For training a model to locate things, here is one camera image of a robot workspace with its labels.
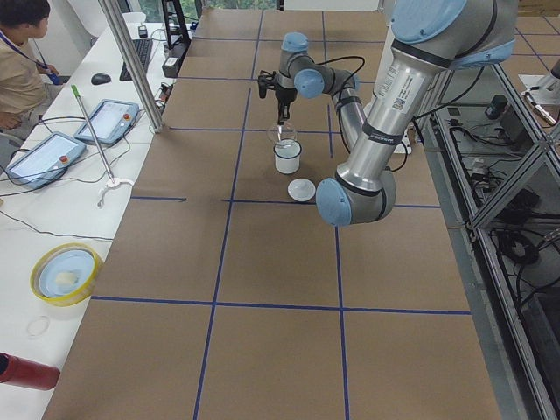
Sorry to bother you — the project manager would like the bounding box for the black computer mouse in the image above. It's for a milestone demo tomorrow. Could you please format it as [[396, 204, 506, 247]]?
[[90, 73, 111, 86]]

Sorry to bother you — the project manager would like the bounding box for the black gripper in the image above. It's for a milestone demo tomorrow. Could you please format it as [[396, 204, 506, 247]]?
[[276, 85, 295, 123]]

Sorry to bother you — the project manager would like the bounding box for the near teach pendant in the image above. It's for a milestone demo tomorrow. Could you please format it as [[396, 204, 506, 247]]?
[[6, 131, 86, 189]]

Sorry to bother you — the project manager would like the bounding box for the far teach pendant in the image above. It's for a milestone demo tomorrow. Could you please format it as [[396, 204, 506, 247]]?
[[88, 99, 140, 146]]

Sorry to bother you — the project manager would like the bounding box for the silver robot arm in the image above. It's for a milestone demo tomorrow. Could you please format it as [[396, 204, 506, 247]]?
[[273, 1, 519, 227]]

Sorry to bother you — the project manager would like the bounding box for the light blue plate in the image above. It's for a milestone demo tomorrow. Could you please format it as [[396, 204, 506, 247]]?
[[38, 249, 95, 298]]

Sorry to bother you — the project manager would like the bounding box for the teach pendant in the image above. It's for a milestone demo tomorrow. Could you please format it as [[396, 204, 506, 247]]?
[[6, 131, 86, 189], [88, 99, 140, 146]]

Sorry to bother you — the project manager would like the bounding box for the aluminium frame post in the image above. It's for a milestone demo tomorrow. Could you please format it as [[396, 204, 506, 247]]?
[[99, 0, 163, 133]]

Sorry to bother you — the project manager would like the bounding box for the clear rubber ring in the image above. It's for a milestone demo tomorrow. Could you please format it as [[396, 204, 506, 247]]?
[[27, 315, 51, 340]]

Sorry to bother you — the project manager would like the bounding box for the black keyboard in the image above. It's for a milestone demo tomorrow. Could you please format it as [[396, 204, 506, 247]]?
[[119, 38, 155, 82]]

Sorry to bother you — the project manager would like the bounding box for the red bottle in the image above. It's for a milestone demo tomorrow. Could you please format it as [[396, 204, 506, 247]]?
[[1, 353, 60, 390]]

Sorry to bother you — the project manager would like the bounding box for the aluminium rail frame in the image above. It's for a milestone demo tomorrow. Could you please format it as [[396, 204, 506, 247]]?
[[423, 66, 559, 419]]

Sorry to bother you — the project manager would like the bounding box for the person in beige shirt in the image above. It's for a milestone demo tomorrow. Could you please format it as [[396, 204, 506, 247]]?
[[1, 1, 59, 137]]

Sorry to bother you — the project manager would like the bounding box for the grabber stick green handle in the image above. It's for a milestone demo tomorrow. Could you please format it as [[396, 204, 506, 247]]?
[[71, 84, 134, 208]]

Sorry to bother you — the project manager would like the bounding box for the white cup lid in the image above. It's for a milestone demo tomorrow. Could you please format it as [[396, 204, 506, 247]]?
[[287, 178, 316, 202]]

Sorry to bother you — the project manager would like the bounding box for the yellow tape roll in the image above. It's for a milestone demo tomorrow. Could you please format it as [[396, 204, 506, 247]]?
[[30, 242, 103, 307]]

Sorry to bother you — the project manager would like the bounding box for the white enamel cup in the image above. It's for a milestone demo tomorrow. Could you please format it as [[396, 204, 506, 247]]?
[[273, 139, 302, 174]]

